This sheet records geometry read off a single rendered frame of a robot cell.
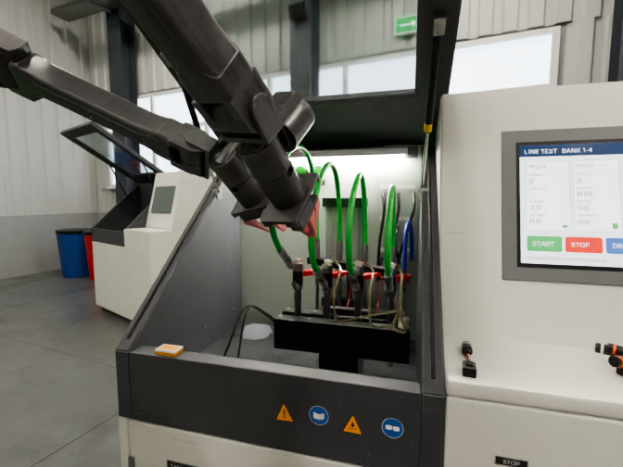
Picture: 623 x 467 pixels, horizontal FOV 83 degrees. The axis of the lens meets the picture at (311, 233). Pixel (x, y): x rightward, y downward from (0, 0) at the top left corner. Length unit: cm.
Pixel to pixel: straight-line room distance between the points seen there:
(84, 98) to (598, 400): 99
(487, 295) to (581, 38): 437
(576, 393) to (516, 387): 9
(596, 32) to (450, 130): 425
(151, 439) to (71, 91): 74
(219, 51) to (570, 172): 79
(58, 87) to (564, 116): 104
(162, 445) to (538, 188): 102
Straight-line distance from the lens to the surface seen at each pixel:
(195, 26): 41
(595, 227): 97
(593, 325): 96
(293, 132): 51
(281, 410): 78
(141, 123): 73
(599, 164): 101
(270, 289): 129
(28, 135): 774
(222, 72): 41
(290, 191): 51
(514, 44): 505
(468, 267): 90
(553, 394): 73
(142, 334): 94
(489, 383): 71
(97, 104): 77
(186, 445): 93
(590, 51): 506
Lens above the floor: 129
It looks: 6 degrees down
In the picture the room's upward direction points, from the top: straight up
